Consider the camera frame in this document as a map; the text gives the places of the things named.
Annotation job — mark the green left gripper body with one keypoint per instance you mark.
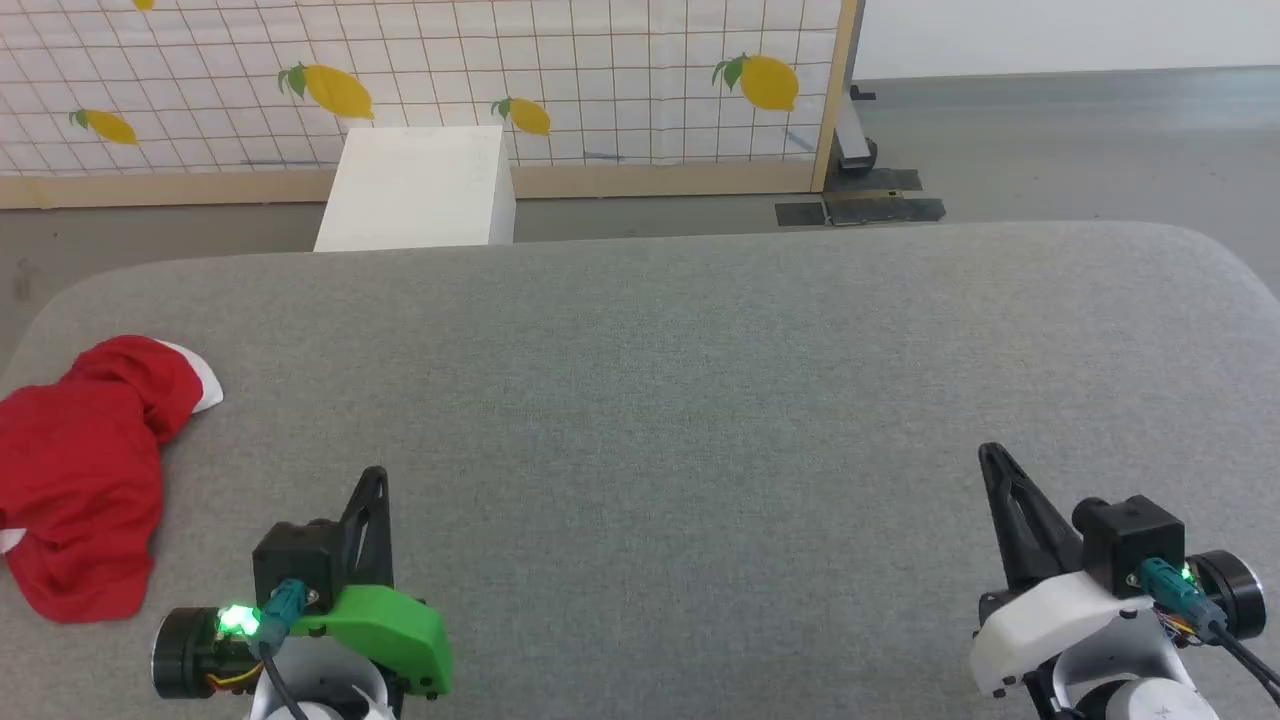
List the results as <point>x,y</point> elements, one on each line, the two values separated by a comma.
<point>395,625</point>

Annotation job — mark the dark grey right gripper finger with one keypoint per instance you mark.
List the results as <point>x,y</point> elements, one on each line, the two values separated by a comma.
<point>1030,545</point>

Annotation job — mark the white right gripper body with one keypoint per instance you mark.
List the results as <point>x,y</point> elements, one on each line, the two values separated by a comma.
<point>1050,615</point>

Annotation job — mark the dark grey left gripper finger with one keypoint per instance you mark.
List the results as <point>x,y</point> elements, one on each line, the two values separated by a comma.
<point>358,550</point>

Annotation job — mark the red cloth garment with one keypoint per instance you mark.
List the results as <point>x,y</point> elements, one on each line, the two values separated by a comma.
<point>80,470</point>

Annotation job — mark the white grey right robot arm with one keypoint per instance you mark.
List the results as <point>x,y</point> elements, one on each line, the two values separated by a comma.
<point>1130,655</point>

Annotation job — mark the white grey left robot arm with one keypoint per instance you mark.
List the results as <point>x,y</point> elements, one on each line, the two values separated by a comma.
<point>320,680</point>

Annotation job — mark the white box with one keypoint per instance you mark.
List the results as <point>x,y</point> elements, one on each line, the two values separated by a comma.
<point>420,190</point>

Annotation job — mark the grey metal partition foot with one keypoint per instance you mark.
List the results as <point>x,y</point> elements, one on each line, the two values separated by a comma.
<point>853,135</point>

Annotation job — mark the lemon print partition panel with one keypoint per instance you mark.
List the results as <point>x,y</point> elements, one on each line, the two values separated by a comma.
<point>600,70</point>

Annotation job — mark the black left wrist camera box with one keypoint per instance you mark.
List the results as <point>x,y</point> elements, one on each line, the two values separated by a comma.
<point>295,555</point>

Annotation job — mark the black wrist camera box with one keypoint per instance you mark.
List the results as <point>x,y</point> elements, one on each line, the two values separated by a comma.
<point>295,555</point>
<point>1130,540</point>

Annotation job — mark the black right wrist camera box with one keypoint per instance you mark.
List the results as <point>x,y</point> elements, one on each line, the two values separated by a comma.
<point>1130,540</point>

